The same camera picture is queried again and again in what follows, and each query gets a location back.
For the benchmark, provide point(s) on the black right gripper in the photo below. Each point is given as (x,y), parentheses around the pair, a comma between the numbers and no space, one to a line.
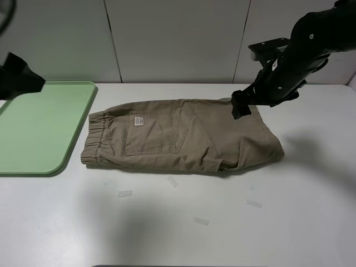
(276,84)

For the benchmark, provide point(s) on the khaki shorts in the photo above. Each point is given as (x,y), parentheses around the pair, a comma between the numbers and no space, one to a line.
(192,135)

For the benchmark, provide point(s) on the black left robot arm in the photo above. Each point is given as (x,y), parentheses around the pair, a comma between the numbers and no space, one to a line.
(18,79)

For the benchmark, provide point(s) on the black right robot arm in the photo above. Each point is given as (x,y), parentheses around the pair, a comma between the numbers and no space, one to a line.
(323,32)

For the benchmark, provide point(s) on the green plastic tray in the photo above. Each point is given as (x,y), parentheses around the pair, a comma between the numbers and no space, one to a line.
(38,129)

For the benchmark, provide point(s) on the clear tape strip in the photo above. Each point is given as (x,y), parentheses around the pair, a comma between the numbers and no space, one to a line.
(172,181)
(124,193)
(254,204)
(200,221)

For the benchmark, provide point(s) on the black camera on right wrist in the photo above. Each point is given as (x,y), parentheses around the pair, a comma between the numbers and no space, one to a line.
(267,50)

